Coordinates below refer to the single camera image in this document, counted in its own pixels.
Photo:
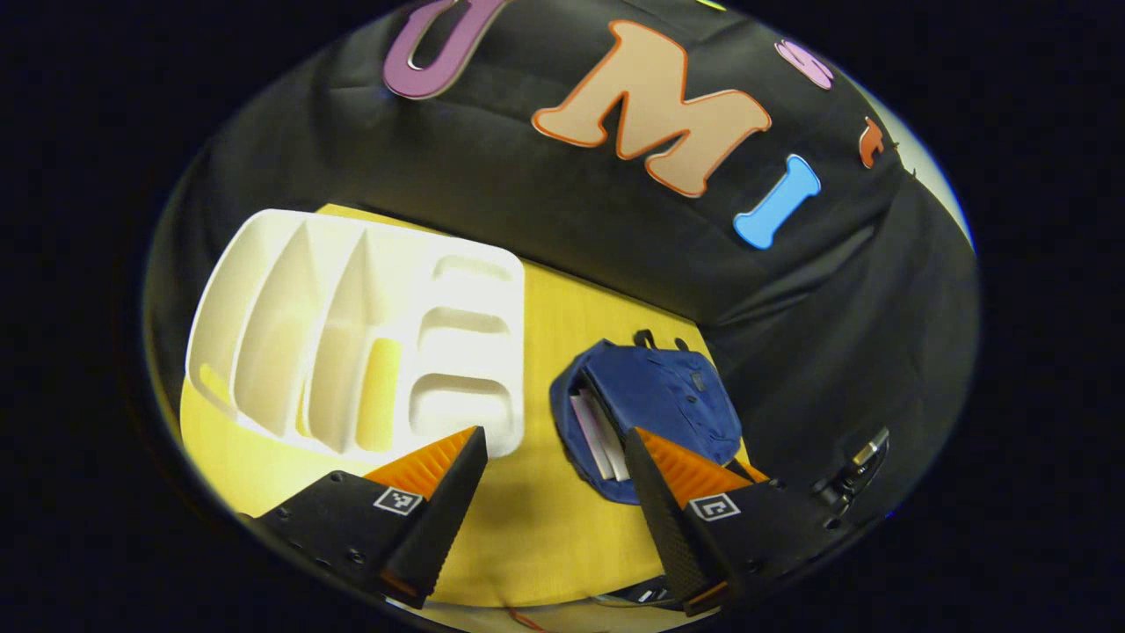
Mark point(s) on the blue schoolbag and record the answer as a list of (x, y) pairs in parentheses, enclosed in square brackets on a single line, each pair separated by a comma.
[(668, 396)]

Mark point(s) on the white plastic bookshelf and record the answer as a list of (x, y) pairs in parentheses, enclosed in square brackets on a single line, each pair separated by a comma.
[(466, 352)]

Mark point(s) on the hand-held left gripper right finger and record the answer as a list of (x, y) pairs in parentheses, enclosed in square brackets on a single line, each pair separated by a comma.
[(664, 527)]

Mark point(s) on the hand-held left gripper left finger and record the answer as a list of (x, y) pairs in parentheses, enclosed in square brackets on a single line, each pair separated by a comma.
[(448, 519)]

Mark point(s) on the black backdrop cloth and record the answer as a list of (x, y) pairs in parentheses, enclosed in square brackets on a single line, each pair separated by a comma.
[(545, 202)]

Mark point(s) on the black book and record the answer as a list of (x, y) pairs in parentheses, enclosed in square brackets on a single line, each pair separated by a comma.
[(613, 453)]

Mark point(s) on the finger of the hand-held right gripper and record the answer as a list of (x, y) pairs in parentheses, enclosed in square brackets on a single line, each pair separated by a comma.
[(754, 470)]

